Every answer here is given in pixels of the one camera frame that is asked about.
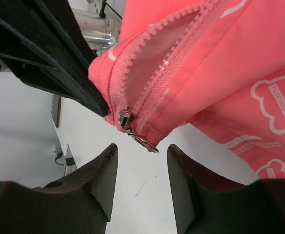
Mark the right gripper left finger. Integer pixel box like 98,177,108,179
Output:
0,144,118,234

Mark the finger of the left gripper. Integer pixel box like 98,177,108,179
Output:
35,0,96,71

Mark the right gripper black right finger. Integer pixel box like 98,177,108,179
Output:
167,144,285,234

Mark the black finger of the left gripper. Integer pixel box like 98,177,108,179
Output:
0,0,109,117

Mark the pink patterned jacket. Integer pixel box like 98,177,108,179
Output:
88,0,285,179

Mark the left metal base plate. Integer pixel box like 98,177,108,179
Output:
72,0,122,55

